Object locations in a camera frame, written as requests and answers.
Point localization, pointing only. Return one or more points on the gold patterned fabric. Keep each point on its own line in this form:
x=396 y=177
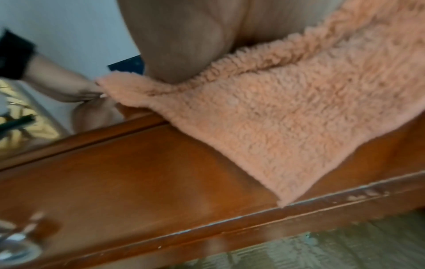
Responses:
x=30 y=128

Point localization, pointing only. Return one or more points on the person's left forearm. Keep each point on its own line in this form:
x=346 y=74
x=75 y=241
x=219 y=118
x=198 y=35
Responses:
x=46 y=71

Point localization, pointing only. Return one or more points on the peach fluffy cloth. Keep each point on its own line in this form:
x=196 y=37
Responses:
x=282 y=113

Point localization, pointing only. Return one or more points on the person's right hand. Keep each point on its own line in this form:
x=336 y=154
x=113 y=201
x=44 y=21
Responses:
x=186 y=39

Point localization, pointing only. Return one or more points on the green patterned carpet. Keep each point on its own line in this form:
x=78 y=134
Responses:
x=332 y=244

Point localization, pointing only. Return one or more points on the dark blue object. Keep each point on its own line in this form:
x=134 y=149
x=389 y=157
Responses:
x=128 y=65

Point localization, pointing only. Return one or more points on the black thin rod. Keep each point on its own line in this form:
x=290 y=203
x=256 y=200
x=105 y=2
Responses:
x=18 y=124

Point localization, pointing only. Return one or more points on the person's left hand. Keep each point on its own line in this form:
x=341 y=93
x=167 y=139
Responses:
x=74 y=89

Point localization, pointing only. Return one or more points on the brown wooden furniture panel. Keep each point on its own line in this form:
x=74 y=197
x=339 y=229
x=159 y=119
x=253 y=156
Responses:
x=126 y=178

